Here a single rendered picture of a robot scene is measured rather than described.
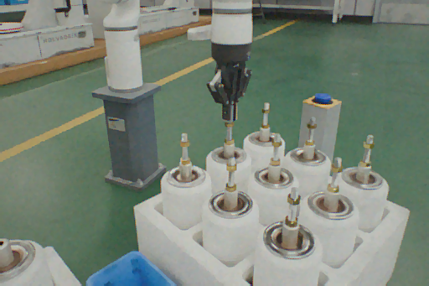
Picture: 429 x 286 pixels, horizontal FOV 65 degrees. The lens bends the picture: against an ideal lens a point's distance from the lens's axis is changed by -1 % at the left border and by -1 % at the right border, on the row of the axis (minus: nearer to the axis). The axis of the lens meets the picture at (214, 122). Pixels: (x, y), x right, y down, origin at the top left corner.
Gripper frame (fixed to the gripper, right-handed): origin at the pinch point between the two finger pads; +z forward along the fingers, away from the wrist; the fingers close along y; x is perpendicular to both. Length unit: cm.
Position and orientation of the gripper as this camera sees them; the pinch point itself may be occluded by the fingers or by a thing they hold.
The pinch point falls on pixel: (230, 111)
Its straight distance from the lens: 68.5
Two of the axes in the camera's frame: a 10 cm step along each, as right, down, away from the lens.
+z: 0.0, 9.2, 4.0
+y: 5.7, -3.2, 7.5
